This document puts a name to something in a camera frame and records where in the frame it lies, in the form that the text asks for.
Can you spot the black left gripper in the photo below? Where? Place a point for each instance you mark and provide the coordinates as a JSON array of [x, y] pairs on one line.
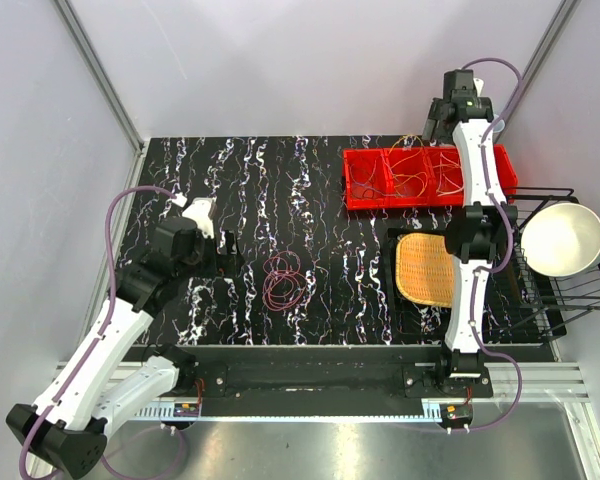
[[220, 262]]

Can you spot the woven bamboo tray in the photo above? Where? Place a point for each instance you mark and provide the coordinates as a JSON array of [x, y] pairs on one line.
[[423, 270]]

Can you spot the black wire dish rack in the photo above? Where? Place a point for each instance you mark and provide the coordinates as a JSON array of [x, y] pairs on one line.
[[523, 306]]

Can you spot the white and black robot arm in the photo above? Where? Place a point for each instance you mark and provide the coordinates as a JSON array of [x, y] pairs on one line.
[[69, 425]]

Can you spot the black flat tray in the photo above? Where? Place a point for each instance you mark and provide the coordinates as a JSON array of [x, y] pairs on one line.
[[411, 323]]

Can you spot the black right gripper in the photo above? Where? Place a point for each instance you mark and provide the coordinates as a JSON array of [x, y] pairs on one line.
[[431, 132]]

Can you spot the red plastic bin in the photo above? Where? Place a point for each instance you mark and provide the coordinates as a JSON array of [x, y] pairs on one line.
[[400, 178]]

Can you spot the right aluminium frame post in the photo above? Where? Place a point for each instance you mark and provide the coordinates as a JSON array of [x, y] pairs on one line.
[[549, 39]]

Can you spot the metal bowl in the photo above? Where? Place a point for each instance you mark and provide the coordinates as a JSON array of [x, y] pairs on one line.
[[562, 240]]

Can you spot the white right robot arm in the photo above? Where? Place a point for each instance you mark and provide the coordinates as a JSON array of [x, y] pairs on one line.
[[479, 238]]

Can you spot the aluminium frame rail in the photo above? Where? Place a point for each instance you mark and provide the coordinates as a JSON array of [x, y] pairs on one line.
[[88, 53]]

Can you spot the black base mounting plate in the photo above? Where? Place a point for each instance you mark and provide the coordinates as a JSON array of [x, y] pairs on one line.
[[293, 383]]

